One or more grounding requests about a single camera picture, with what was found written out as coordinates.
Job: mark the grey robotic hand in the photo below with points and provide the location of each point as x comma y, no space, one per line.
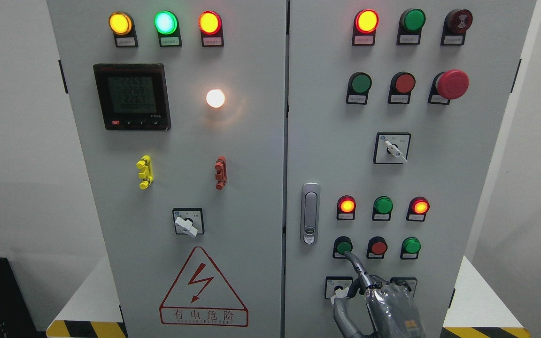
391,307

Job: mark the green start button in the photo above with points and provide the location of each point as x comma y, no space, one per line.
341,245

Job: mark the lower red push button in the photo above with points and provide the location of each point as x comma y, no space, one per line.
376,248

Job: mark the red push button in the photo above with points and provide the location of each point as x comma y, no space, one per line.
376,248
401,87

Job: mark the lower right green push button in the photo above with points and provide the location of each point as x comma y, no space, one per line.
410,248

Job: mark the green push button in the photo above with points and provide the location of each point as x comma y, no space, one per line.
358,88
410,248

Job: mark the upper red push button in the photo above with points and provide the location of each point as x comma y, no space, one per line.
401,87

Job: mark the upper green push button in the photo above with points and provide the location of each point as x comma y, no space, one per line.
358,88

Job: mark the red emergency stop mushroom button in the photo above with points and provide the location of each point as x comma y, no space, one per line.
448,85

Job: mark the lower middle green indicator light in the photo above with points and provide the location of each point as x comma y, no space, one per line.
382,208

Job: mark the green indicator light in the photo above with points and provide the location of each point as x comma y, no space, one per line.
168,29
382,208
410,27

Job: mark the white platform with hazard stripes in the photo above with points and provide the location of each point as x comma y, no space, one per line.
475,312

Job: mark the lower left red indicator light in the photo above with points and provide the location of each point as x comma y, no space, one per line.
346,206

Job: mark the red indicator light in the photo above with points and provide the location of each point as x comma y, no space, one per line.
418,208
346,206

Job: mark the lower right red indicator light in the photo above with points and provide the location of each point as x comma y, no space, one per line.
418,208

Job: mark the red electrical hazard warning sticker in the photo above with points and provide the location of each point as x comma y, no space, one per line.
201,295

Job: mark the red terminal connector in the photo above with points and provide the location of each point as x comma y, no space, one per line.
221,172

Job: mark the grey electrical control cabinet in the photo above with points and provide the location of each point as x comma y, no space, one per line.
284,68

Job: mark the white glowing indicator lamp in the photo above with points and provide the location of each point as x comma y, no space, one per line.
215,98

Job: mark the yellow terminal connector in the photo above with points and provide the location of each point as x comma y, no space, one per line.
144,166

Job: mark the lit red-orange indicator top right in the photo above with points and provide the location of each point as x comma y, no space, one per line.
364,27

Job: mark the green indicator light top right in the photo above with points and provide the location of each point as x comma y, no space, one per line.
410,27

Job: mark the dark red buzzer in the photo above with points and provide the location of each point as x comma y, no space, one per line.
456,24

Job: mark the black digital power meter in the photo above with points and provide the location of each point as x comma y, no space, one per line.
133,97

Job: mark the orange indicator light top left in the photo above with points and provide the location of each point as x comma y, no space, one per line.
211,29

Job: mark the green indicator light top left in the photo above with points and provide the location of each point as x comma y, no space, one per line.
168,29

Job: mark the yellow indicator light top left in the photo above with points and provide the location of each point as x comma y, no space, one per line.
123,29

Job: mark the bottom black knob selector switch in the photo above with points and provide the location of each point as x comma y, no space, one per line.
409,282

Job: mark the bottom white rotary selector switch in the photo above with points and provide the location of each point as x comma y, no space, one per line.
334,283

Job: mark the silver cabinet door handle lock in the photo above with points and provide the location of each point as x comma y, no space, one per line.
309,212

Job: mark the upper right rotary selector switch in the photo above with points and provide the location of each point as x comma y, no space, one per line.
392,147

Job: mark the left door rotary selector switch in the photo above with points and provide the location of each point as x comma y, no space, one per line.
188,221

